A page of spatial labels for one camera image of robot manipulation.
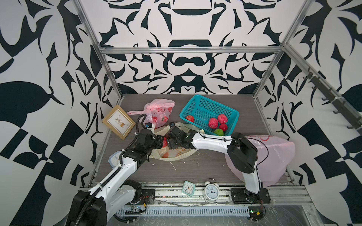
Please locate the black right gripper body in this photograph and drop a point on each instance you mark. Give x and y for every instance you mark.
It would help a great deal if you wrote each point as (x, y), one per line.
(171, 142)

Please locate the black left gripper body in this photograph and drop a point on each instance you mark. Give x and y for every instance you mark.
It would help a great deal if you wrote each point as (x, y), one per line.
(155, 143)

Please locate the red strawberry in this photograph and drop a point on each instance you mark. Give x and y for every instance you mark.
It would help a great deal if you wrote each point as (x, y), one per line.
(165, 143)

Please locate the yellow plastic bag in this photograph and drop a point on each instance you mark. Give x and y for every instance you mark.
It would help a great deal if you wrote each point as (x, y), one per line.
(168, 154)

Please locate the smooth red apple with stem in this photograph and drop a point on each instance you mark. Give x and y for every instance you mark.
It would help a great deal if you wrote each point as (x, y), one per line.
(190, 118)

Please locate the pink plastic bag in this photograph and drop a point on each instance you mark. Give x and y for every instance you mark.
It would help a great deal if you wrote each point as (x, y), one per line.
(275, 154)
(157, 112)

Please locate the green apple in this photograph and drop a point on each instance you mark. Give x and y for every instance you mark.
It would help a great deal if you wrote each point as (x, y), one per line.
(219, 132)

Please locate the small dark red apple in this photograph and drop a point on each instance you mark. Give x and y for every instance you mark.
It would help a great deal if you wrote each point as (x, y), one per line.
(223, 127)

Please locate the pink plastic bag front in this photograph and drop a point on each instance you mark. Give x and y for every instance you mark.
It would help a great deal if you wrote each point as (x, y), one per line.
(275, 154)

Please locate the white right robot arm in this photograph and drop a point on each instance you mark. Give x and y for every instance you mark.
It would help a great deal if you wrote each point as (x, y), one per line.
(240, 150)

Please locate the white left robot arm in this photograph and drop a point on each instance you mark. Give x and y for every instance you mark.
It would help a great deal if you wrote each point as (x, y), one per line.
(98, 205)

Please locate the gold framed picture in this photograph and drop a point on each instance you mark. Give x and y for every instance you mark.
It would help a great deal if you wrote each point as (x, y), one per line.
(119, 122)

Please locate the teal perforated plastic basket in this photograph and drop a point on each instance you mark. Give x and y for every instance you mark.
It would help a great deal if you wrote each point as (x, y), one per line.
(203, 108)

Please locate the small teal square clock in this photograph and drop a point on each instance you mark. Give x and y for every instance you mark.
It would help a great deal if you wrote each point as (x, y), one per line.
(188, 188)

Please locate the white twin-bell alarm clock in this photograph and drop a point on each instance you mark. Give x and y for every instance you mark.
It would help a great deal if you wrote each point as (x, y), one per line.
(211, 191)

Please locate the white slotted cable duct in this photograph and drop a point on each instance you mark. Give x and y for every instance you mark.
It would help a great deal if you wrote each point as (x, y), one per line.
(188, 211)

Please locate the wall hook rail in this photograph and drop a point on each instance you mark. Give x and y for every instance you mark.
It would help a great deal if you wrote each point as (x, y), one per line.
(340, 103)

